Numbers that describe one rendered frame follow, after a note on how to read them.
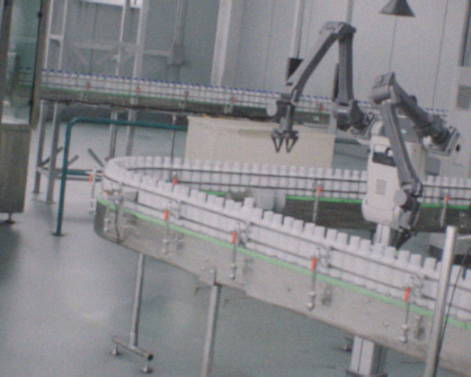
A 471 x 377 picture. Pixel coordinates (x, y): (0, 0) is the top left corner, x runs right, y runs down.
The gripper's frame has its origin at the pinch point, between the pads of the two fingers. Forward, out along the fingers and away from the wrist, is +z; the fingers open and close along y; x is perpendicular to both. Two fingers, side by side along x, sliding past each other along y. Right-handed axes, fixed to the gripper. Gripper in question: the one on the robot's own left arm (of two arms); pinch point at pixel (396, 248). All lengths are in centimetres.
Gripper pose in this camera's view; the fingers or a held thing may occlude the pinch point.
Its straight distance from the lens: 400.5
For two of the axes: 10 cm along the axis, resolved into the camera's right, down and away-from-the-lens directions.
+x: 6.6, 3.3, 6.7
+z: -3.6, 9.3, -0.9
